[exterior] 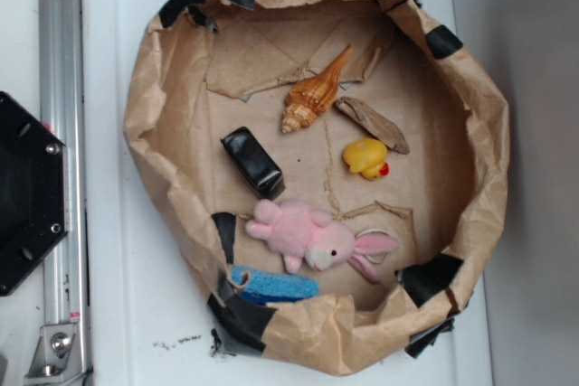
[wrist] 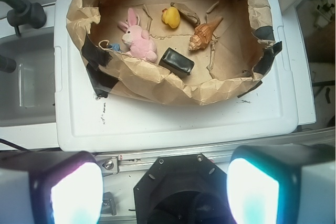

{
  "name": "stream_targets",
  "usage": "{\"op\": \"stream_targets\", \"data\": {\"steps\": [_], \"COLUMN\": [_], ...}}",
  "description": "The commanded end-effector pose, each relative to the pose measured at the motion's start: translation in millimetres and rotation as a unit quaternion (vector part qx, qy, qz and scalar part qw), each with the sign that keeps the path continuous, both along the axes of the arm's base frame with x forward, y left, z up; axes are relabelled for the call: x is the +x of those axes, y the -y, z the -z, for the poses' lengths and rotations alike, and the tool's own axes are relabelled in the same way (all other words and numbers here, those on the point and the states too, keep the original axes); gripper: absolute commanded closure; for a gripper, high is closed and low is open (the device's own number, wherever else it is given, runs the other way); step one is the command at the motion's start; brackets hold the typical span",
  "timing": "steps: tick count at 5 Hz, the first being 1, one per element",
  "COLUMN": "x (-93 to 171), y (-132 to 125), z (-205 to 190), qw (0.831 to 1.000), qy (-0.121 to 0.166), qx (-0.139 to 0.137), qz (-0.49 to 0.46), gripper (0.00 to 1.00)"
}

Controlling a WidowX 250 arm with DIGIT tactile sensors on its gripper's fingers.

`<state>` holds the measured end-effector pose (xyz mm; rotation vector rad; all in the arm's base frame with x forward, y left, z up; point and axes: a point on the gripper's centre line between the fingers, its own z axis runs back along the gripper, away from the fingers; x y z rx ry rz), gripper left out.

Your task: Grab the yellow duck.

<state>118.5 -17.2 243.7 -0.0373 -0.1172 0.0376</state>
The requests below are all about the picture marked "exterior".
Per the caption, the yellow rubber duck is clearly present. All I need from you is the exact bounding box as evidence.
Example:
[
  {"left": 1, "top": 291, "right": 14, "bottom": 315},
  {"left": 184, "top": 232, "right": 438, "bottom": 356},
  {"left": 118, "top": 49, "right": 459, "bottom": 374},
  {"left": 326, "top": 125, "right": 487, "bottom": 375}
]
[{"left": 342, "top": 138, "right": 390, "bottom": 180}]

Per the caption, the black rectangular block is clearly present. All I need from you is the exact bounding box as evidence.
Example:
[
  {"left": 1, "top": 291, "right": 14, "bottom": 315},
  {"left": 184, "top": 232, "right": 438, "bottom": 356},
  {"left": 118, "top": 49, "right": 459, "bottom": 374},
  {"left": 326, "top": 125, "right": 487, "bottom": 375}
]
[{"left": 221, "top": 127, "right": 285, "bottom": 200}]

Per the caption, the brown paper bag bin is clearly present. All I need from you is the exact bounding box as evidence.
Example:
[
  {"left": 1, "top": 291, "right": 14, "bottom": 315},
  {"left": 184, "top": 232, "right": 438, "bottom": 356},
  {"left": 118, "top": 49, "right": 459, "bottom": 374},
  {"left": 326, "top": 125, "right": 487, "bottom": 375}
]
[{"left": 123, "top": 0, "right": 509, "bottom": 375}]

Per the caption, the pink plush bunny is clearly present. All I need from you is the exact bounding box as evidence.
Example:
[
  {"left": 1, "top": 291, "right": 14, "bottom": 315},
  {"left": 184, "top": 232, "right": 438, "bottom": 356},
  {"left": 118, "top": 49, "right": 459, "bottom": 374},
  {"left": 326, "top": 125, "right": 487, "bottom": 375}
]
[{"left": 245, "top": 200, "right": 400, "bottom": 284}]

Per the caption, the orange spiral seashell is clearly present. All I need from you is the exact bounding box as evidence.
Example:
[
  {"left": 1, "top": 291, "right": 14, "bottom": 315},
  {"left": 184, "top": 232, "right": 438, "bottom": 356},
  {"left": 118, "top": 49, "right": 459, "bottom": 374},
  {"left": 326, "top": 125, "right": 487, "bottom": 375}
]
[{"left": 280, "top": 45, "right": 353, "bottom": 134}]

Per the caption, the grey driftwood piece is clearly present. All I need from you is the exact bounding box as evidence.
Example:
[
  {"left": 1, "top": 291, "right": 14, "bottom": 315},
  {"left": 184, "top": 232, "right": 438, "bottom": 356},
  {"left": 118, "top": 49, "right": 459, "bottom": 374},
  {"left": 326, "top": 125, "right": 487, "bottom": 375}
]
[{"left": 334, "top": 96, "right": 410, "bottom": 155}]

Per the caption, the blue sponge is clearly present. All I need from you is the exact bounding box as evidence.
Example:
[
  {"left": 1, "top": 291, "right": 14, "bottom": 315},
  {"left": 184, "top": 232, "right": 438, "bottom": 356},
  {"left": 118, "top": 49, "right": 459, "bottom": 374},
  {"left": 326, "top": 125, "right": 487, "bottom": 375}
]
[{"left": 230, "top": 265, "right": 319, "bottom": 305}]

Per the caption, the white tray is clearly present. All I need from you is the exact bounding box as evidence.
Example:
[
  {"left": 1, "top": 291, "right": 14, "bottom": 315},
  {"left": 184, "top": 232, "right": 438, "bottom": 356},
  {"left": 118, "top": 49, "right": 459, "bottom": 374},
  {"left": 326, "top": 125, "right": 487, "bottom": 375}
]
[{"left": 82, "top": 0, "right": 492, "bottom": 385}]

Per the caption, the aluminium extrusion rail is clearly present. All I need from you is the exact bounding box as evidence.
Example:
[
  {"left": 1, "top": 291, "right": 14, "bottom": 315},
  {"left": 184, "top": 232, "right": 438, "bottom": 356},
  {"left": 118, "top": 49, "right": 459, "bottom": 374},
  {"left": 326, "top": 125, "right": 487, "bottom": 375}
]
[{"left": 39, "top": 0, "right": 93, "bottom": 385}]

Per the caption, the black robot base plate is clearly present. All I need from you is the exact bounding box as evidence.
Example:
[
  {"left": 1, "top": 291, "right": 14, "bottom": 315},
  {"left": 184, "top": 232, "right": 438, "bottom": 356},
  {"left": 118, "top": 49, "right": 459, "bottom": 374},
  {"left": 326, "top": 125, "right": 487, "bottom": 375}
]
[{"left": 1, "top": 92, "right": 68, "bottom": 297}]

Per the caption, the metal corner bracket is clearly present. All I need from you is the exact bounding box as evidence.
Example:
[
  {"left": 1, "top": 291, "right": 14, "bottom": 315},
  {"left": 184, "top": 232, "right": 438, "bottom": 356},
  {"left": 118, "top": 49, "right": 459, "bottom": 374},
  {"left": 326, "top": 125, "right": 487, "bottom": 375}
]
[{"left": 24, "top": 324, "right": 82, "bottom": 385}]

